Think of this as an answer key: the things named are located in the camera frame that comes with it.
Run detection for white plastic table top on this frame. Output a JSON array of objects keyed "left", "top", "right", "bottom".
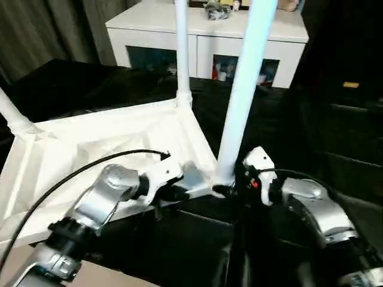
[{"left": 0, "top": 98, "right": 237, "bottom": 243}]

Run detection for black mat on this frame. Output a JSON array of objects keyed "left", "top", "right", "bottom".
[{"left": 0, "top": 58, "right": 383, "bottom": 287}]

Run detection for white cabinet with glass doors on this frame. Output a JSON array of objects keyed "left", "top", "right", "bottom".
[{"left": 106, "top": 4, "right": 309, "bottom": 89}]

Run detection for black and white bundle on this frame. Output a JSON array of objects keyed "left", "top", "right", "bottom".
[{"left": 205, "top": 2, "right": 233, "bottom": 22}]

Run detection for grey-green curtain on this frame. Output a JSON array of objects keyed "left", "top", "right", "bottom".
[{"left": 0, "top": 0, "right": 141, "bottom": 85}]

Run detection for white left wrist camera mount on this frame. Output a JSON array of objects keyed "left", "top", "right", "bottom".
[{"left": 143, "top": 155, "right": 185, "bottom": 207}]

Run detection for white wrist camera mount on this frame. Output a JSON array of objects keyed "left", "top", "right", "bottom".
[
  {"left": 143, "top": 155, "right": 185, "bottom": 207},
  {"left": 242, "top": 146, "right": 276, "bottom": 206}
]

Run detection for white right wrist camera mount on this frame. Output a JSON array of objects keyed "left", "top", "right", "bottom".
[{"left": 242, "top": 146, "right": 276, "bottom": 206}]

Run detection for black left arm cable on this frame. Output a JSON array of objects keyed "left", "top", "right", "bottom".
[{"left": 0, "top": 149, "right": 171, "bottom": 264}]

